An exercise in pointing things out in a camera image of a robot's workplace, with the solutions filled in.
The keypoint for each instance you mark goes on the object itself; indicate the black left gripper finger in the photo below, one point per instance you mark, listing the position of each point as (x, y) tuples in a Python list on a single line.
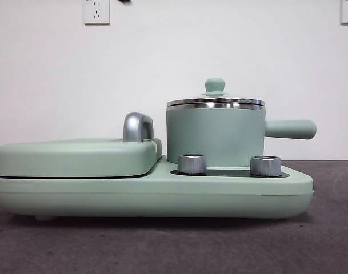
[(125, 1)]

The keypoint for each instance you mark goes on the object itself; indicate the glass lid with green knob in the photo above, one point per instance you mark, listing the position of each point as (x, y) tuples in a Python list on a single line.
[(215, 85)]

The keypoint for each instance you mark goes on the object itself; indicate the silver control knob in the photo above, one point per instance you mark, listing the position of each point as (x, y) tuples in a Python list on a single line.
[(265, 166), (192, 164)]

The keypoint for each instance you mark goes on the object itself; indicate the pale green cooker base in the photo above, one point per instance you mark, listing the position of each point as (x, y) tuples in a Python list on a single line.
[(133, 197)]

